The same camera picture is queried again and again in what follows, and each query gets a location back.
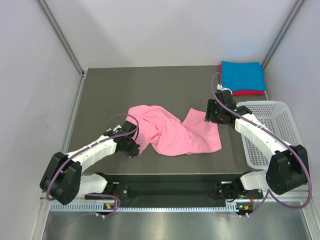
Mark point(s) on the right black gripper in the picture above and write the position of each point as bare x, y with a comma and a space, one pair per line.
209, 116

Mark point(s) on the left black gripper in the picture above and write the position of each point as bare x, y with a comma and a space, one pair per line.
133, 151

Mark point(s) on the pink t shirt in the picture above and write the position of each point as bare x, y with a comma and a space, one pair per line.
171, 137

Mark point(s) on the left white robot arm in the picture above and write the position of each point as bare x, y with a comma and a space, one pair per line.
63, 179

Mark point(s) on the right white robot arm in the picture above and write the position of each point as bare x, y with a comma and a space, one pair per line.
288, 164

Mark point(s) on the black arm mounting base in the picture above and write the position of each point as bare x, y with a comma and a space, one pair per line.
179, 190

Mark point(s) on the red folded t shirt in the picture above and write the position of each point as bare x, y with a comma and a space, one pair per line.
240, 92

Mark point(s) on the blue folded t shirt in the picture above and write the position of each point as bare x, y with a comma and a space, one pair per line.
245, 76

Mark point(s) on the white perforated plastic basket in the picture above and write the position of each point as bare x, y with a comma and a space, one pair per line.
277, 117

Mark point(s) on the grey slotted cable duct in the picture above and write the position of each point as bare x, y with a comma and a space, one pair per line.
110, 205

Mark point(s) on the right aluminium frame post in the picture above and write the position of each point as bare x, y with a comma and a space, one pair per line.
293, 13

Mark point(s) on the aluminium frame post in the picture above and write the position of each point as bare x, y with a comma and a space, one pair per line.
60, 35
293, 13

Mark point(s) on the left aluminium frame post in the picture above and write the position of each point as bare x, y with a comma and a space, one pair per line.
60, 35

